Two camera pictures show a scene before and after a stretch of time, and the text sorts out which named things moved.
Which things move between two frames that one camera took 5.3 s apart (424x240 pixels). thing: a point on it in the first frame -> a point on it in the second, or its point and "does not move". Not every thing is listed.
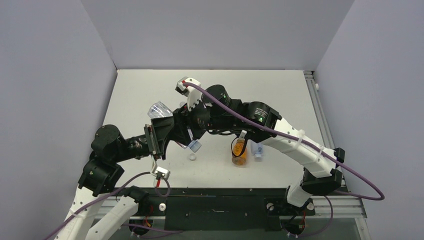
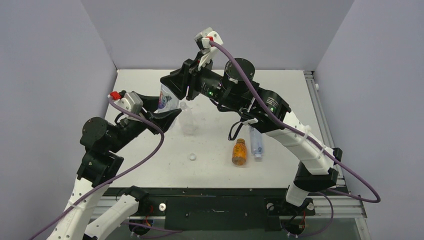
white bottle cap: (192, 157) does not move
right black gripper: (191, 120) -> (191, 81)
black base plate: (223, 209) does not move
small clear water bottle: (257, 149) does not move
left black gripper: (157, 134) -> (163, 119)
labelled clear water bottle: (159, 109) -> (168, 100)
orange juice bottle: (237, 145) does not move
